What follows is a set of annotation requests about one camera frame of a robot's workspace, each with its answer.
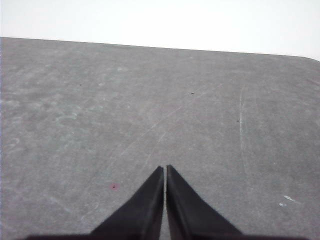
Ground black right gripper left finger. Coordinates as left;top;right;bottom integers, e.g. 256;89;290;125
89;165;165;240

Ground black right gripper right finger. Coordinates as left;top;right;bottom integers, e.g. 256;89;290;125
166;164;244;240

